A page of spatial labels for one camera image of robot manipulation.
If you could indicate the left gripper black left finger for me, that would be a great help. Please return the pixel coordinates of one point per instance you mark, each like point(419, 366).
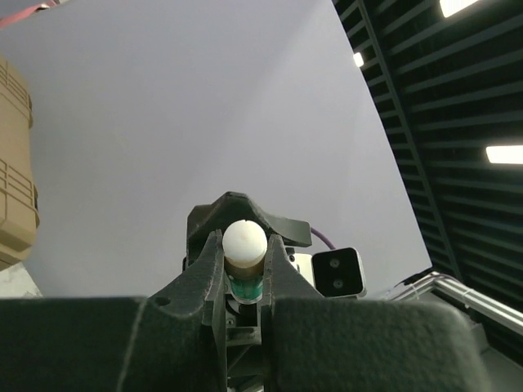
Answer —
point(172, 341)

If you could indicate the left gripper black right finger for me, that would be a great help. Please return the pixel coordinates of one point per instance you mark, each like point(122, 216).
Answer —
point(313, 343)

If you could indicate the small green glue stick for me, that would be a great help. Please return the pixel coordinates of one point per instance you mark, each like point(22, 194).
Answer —
point(245, 245)

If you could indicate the tan plastic toolbox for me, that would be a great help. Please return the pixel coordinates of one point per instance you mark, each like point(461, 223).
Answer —
point(19, 196)

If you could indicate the ceiling light panels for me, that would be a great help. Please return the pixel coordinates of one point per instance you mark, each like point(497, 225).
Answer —
point(445, 74)

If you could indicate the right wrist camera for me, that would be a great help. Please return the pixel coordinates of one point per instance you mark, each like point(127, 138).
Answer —
point(336, 273)

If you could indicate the aluminium rail frame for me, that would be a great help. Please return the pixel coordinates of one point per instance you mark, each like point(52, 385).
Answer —
point(471, 298)

